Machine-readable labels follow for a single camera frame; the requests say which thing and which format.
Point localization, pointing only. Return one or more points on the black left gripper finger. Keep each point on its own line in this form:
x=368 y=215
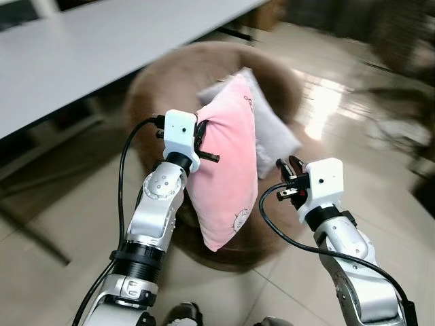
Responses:
x=209 y=158

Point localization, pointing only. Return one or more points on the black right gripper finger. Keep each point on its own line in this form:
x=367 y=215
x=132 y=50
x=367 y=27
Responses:
x=283 y=168
x=296 y=167

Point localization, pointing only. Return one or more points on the pink pillow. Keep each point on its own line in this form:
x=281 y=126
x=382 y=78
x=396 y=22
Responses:
x=228 y=163

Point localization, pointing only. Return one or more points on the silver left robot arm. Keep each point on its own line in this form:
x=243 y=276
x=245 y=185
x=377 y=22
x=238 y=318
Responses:
x=153 y=210

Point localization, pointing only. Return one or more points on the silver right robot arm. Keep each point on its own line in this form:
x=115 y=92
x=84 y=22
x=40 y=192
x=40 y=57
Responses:
x=353 y=272

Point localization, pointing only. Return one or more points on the white printed pillow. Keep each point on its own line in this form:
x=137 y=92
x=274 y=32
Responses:
x=275 y=139

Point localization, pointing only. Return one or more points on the brown round sofa chair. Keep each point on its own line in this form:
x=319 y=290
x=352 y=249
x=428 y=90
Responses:
x=170 y=75

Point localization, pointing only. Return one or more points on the black right robot foot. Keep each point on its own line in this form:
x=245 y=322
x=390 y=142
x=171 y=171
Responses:
x=275 y=321

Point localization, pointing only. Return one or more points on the black robot foot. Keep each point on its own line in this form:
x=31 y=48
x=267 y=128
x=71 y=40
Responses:
x=275 y=321
x=183 y=314

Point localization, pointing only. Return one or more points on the grey folding table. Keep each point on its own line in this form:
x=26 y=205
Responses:
x=88 y=54

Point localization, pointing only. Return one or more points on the black left robot foot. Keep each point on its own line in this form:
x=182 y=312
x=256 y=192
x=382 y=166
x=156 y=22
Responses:
x=183 y=314

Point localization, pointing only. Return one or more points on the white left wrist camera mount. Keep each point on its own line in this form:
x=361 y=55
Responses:
x=178 y=136

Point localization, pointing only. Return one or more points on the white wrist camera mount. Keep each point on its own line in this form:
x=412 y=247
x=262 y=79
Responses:
x=178 y=136
x=325 y=187

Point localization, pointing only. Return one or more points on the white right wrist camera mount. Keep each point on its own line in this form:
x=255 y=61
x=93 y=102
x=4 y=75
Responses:
x=325 y=187

